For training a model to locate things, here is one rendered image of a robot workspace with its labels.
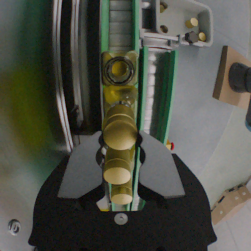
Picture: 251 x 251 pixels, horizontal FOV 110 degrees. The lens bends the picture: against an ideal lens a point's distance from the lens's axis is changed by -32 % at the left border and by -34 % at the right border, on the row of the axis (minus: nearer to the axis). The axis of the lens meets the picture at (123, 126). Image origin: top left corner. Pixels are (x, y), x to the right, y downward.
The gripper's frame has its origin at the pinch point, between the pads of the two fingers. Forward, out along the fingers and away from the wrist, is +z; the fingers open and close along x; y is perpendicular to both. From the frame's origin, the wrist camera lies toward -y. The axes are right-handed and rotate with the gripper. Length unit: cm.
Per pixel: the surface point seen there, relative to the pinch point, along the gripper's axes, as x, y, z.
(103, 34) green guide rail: -3.5, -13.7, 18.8
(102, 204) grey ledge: -12, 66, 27
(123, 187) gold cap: 0.2, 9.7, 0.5
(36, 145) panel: -12.8, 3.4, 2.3
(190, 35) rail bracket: 14.4, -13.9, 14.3
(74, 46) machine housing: -16.0, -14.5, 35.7
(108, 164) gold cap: -1.5, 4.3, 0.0
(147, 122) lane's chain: 8.7, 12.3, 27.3
